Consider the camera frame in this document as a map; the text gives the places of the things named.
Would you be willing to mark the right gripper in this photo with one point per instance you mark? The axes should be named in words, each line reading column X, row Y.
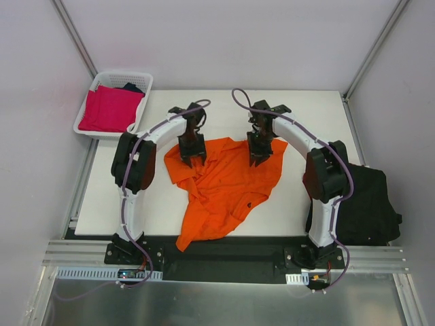
column 259, row 151

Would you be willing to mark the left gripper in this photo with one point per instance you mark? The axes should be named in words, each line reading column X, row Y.
column 192, row 151

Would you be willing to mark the orange t shirt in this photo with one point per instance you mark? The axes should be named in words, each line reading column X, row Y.
column 223, row 189

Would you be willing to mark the pink t shirt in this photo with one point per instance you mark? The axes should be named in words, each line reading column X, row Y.
column 110, row 110

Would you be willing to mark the black t shirt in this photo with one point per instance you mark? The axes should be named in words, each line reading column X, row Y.
column 349, row 206

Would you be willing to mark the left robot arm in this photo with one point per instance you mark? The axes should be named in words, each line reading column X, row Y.
column 134, row 167

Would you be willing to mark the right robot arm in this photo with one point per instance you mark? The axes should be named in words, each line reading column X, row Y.
column 284, row 125

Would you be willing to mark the dark navy t shirt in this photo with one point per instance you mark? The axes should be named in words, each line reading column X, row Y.
column 133, row 88

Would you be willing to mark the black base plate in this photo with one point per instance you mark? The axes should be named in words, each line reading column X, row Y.
column 234, row 259

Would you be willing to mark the right aluminium frame post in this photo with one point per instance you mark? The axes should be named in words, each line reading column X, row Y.
column 392, row 20

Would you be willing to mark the aluminium frame post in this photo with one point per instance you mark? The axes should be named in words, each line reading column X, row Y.
column 392, row 20
column 73, row 33

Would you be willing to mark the right white cable duct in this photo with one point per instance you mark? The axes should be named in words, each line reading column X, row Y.
column 297, row 279

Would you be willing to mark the white cable duct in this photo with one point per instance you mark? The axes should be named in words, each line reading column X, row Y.
column 108, row 274
column 297, row 279

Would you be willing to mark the left white cable duct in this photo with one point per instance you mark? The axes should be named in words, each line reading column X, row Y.
column 108, row 274

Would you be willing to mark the left aluminium frame post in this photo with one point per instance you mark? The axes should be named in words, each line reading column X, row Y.
column 73, row 33

